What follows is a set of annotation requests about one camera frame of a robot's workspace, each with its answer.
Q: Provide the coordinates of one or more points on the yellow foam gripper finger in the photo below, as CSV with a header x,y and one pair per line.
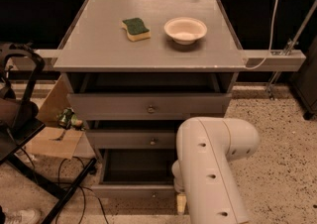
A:
x,y
181,202

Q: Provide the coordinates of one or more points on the grey bottom drawer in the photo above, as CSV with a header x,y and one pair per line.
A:
x,y
136,173

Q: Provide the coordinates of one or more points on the grey drawer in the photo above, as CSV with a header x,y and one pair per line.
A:
x,y
136,173
147,106
131,139

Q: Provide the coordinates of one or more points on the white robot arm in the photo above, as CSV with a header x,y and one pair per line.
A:
x,y
204,147

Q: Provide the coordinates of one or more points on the grey middle drawer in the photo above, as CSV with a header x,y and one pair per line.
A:
x,y
131,139

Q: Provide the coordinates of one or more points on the grey top drawer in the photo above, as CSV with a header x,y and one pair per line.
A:
x,y
147,106

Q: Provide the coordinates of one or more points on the grey drawer cabinet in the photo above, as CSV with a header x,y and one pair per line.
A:
x,y
99,31

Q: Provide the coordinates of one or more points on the green crumpled packet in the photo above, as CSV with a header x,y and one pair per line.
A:
x,y
67,119

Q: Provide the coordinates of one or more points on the brown cardboard sheet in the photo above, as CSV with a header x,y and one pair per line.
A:
x,y
53,140

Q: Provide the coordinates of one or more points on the white sneaker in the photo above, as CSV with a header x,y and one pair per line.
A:
x,y
28,216

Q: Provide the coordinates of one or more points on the dark cabinet at right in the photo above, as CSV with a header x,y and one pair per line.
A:
x,y
304,82

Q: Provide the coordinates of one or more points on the white bowl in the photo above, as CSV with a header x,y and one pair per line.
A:
x,y
185,30

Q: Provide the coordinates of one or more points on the green yellow sponge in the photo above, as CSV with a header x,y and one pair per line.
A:
x,y
136,29

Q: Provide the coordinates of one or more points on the metal diagonal strut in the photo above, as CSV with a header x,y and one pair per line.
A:
x,y
288,49

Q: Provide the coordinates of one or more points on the black chair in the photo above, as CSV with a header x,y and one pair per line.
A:
x,y
19,125

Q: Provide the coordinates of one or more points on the grey metal rail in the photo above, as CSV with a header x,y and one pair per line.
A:
x,y
171,61

